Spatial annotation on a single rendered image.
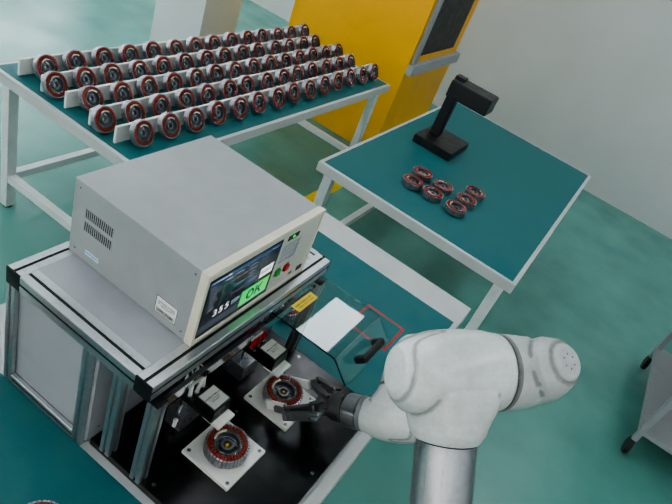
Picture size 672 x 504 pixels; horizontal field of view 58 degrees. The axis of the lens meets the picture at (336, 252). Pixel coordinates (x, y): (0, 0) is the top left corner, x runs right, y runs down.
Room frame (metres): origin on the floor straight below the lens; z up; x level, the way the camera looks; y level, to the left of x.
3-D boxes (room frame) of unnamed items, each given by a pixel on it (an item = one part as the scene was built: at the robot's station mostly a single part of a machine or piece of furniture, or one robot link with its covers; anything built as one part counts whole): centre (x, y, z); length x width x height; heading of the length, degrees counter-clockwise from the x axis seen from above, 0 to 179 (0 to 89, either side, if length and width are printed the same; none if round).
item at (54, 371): (0.87, 0.50, 0.91); 0.28 x 0.03 x 0.32; 71
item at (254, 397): (1.16, -0.02, 0.78); 0.15 x 0.15 x 0.01; 71
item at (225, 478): (0.94, 0.06, 0.78); 0.15 x 0.15 x 0.01; 71
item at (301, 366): (1.06, 0.03, 0.76); 0.64 x 0.47 x 0.02; 161
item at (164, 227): (1.17, 0.32, 1.22); 0.44 x 0.39 x 0.20; 161
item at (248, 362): (1.21, 0.12, 0.80); 0.08 x 0.05 x 0.06; 161
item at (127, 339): (1.16, 0.32, 1.09); 0.68 x 0.44 x 0.05; 161
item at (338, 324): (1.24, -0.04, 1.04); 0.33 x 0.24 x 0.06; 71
